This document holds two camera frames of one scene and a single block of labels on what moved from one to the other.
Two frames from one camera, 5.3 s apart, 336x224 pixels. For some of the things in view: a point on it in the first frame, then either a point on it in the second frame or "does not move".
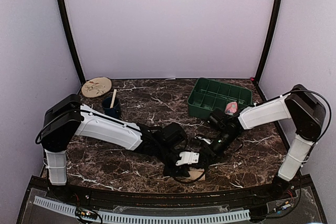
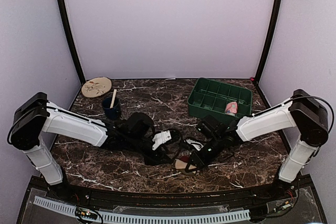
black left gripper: [178, 172] -> [159, 153]
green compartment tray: [209, 94] does not move
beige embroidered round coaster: [96, 87] does not move
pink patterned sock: [231, 108] does not move
